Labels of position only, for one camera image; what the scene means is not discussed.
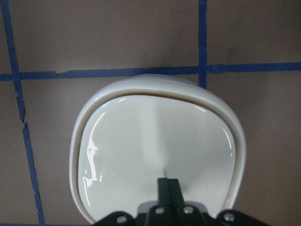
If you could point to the white trash can with lid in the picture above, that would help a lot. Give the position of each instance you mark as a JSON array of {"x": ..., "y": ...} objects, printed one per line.
[{"x": 150, "y": 126}]

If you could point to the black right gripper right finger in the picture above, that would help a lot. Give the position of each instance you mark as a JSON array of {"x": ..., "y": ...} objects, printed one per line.
[{"x": 183, "y": 214}]

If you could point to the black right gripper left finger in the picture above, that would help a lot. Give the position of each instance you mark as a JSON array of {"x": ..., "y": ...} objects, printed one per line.
[{"x": 157, "y": 215}]

